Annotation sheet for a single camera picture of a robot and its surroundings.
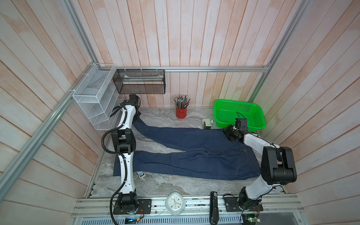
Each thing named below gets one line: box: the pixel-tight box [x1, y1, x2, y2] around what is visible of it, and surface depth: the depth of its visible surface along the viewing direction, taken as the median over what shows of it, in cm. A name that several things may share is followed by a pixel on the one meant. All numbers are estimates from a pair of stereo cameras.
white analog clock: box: [165, 191, 187, 216], surface depth 74 cm
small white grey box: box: [202, 118, 212, 130], surface depth 106 cm
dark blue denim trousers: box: [112, 118, 261, 181], surface depth 91 cm
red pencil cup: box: [175, 106, 188, 120], surface depth 113 cm
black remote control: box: [209, 191, 220, 225], surface depth 71 cm
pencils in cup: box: [173, 94, 191, 110], surface depth 106 cm
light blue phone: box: [136, 171, 146, 179], surface depth 85 cm
